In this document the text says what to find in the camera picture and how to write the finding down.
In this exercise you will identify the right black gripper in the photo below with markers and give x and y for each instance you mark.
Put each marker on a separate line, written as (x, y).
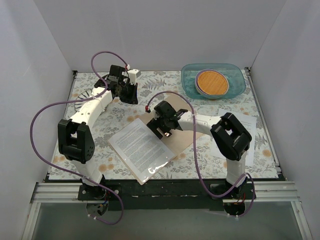
(160, 124)

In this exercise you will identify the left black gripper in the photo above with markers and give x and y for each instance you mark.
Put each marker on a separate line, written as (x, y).
(129, 92)

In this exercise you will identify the brown cardboard folder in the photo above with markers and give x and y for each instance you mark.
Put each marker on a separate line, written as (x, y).
(179, 140)

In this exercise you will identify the metal folder clip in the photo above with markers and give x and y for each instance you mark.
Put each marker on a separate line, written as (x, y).
(167, 134)

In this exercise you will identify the printed paper sheet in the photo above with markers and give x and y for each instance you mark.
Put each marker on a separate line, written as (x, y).
(141, 150)
(249, 122)

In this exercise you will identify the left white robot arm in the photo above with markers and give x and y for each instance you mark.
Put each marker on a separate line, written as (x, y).
(75, 139)

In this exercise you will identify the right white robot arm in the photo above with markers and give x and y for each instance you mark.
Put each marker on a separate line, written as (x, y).
(231, 137)

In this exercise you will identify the blue striped white plate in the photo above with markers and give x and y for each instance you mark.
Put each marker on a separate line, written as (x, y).
(85, 94)

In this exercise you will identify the floral table mat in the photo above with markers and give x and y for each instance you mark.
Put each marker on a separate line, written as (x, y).
(151, 85)

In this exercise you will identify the orange woven round plate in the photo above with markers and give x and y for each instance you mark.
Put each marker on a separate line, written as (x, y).
(209, 82)

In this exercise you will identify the teal plastic container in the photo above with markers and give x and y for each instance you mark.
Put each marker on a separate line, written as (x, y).
(233, 74)

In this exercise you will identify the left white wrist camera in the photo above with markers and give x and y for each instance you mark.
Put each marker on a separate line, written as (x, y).
(133, 74)

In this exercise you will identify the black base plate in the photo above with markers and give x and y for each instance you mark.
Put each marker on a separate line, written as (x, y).
(164, 194)

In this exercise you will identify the aluminium frame rail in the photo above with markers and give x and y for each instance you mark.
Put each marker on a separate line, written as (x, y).
(55, 192)

